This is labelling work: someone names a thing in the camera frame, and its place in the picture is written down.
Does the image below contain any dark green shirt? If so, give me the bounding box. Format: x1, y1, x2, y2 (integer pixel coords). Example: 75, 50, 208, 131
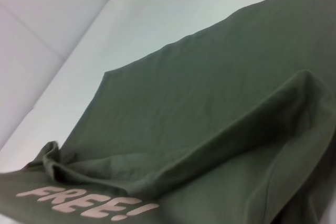
0, 0, 336, 224

